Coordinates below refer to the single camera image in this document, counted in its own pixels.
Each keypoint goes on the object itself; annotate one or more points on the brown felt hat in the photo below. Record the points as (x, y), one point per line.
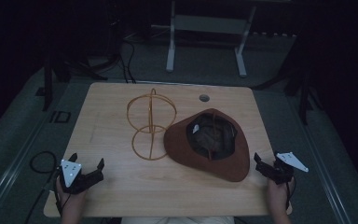
(180, 146)

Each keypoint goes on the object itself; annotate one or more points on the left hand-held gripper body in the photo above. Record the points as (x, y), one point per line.
(71, 171)

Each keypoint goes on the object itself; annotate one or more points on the white metal stand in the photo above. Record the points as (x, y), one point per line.
(209, 25)

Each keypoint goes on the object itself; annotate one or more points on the black tripod stand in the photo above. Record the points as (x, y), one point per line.
(304, 93)
(48, 87)

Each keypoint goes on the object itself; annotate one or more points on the black rectangular floor bracket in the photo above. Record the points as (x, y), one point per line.
(60, 116)

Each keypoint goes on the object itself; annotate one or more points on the person's right hand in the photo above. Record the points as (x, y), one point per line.
(276, 196)

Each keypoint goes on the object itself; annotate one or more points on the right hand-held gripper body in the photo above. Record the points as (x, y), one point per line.
(281, 170)

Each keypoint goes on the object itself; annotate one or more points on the person's left hand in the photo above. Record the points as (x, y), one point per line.
(72, 202)

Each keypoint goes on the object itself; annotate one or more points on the person's light clothing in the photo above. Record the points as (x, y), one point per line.
(177, 220)

